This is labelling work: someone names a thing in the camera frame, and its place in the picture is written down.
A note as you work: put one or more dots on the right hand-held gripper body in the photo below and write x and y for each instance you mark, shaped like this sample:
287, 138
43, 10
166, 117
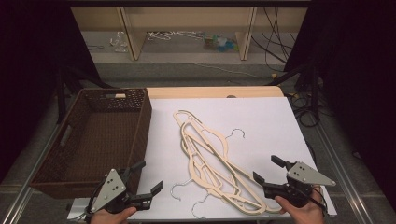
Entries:
303, 175

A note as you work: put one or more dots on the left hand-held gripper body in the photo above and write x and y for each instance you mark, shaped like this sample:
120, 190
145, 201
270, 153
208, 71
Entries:
109, 188

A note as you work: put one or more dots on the pile of cream hangers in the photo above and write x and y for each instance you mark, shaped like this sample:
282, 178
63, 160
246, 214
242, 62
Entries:
199, 174

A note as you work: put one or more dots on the brown woven storage basket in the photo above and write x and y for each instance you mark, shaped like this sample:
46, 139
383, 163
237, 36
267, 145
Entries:
102, 137

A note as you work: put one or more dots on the person's left hand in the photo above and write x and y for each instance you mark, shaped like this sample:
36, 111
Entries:
109, 218

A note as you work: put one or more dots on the person's right hand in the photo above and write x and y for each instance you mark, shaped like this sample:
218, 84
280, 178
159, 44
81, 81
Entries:
303, 216

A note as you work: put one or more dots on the cream wooden clothes hanger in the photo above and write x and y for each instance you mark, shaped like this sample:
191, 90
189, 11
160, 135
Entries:
218, 137
249, 207

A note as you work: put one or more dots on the white paper table cover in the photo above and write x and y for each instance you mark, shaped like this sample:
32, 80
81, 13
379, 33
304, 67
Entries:
264, 124

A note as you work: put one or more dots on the black tripod stand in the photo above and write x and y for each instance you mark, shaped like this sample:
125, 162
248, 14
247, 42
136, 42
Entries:
311, 87
62, 93

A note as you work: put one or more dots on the clear plastic hangers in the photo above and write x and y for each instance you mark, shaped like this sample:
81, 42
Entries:
119, 42

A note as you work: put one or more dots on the colourful plastic items pile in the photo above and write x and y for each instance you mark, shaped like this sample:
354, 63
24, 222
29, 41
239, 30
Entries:
221, 43

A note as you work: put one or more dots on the beige wooden shelf unit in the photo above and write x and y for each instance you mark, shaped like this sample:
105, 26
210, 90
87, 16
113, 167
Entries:
190, 18

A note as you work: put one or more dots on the metal floor rail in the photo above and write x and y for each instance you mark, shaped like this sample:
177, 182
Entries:
345, 174
28, 180

